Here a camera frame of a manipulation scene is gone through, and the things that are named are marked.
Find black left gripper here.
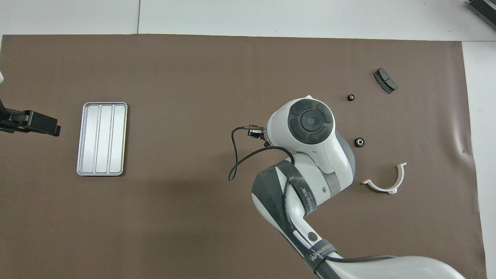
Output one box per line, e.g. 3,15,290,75
0,100,61,136

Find silver metal tray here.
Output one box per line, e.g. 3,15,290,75
76,102,128,177

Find brown table mat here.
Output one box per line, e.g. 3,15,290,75
0,34,488,279

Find grey brake pad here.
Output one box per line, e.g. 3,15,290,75
373,68,398,94

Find white semicircular pipe clamp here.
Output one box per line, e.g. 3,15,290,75
361,162,407,195

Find dark ribbed equipment case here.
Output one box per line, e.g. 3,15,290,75
467,0,496,29

